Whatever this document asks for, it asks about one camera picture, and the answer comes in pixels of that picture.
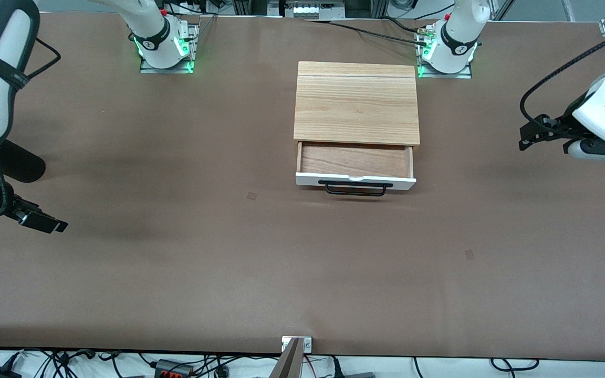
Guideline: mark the white power strip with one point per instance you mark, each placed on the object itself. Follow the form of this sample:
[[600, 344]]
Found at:
[[308, 9]]

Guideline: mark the grey flat box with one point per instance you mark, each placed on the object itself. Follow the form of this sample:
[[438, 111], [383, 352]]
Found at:
[[360, 375]]

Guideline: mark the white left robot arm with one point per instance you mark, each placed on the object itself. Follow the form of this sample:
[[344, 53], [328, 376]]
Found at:
[[455, 37]]

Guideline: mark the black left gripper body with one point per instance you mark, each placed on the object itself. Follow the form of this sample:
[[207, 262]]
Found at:
[[561, 126]]

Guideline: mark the metal table edge bracket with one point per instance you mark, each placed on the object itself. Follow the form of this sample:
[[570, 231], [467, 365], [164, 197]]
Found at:
[[306, 344]]

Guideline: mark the black cylindrical object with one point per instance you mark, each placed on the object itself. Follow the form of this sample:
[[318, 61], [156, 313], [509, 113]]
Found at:
[[24, 165]]

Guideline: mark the light wooden drawer cabinet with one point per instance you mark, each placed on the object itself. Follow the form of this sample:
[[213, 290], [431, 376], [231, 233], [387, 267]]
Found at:
[[357, 102]]

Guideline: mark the aluminium profile pole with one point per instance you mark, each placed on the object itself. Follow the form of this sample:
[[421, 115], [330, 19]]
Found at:
[[288, 362]]

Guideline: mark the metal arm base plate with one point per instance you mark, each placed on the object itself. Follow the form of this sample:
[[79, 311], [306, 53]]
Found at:
[[189, 65], [465, 75]]

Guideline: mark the black box with orange connectors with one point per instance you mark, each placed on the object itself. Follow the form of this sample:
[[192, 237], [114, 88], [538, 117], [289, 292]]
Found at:
[[174, 369]]

